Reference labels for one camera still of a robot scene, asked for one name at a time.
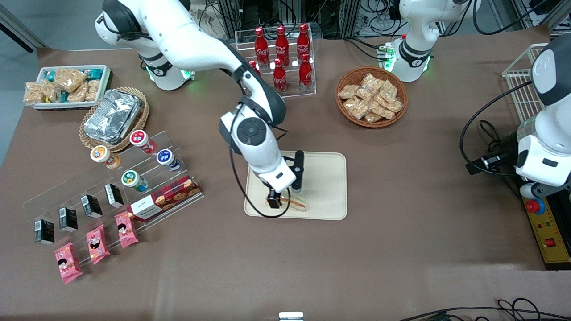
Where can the beige cloth bag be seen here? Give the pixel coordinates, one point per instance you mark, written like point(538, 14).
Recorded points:
point(218, 26)

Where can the blue lid yogurt cup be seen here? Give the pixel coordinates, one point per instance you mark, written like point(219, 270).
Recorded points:
point(166, 158)

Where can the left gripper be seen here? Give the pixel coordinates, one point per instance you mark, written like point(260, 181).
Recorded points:
point(500, 158)

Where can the beige rectangular tray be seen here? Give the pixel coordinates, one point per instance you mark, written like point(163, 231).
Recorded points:
point(325, 187)

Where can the black connector block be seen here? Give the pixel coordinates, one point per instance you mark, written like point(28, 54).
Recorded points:
point(488, 161)

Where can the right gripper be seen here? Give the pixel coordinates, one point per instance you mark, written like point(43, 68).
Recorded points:
point(272, 199)

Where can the red plaid cookie box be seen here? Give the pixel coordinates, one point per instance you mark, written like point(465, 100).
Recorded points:
point(167, 198)

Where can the pink snack packet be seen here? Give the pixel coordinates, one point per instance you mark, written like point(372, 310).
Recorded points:
point(68, 263)
point(97, 244)
point(126, 229)

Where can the light brown wicker basket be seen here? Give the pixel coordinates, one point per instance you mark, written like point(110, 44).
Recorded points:
point(142, 116)

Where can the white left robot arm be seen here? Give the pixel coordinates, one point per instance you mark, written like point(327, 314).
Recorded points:
point(419, 26)

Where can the aluminium frame rack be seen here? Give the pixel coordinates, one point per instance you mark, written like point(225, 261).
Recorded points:
point(229, 13)

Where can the dark metal bar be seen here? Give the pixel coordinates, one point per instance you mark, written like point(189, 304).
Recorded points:
point(20, 31)

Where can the green lid yogurt cup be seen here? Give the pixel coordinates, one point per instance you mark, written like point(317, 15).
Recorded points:
point(131, 179)

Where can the small silver box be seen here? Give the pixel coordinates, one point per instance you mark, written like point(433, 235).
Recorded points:
point(291, 316)

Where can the yellow emergency stop box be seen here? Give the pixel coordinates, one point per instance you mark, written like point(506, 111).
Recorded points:
point(551, 243)

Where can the clear acrylic stepped stand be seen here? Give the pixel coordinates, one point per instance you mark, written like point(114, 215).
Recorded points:
point(178, 147)

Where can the triangle sandwich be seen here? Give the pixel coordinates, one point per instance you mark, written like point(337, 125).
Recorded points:
point(296, 204)

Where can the white rectangular bin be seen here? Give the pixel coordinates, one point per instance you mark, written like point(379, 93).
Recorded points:
point(105, 84)

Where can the orange lid yogurt cup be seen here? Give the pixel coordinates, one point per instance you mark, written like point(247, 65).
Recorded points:
point(101, 154)

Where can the rice cracker snack packet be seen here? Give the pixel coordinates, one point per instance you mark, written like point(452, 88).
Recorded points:
point(70, 79)
point(348, 91)
point(389, 90)
point(78, 95)
point(371, 81)
point(382, 110)
point(93, 90)
point(365, 94)
point(52, 92)
point(373, 117)
point(35, 93)
point(356, 108)
point(395, 106)

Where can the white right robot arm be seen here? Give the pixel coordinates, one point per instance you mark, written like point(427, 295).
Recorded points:
point(192, 40)

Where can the clear acrylic bottle rack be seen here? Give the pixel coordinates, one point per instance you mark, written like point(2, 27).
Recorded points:
point(308, 91)

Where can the aluminium foil container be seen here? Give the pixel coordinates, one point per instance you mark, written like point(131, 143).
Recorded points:
point(111, 117)

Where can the red cola bottle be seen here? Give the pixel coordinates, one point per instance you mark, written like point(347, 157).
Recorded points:
point(261, 47)
point(305, 76)
point(279, 79)
point(254, 67)
point(303, 44)
point(282, 47)

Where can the red lid yogurt cup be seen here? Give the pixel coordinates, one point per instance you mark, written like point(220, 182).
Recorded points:
point(140, 139)

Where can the brown paper table cover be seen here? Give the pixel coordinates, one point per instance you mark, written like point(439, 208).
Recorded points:
point(401, 245)

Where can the dark brown wicker basket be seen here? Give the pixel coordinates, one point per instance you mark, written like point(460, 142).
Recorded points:
point(341, 109)

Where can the teal snack packet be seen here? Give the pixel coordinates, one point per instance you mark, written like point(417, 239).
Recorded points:
point(50, 76)
point(93, 72)

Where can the small black carton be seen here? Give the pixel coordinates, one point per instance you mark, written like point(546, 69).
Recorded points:
point(44, 232)
point(114, 195)
point(68, 219)
point(93, 206)

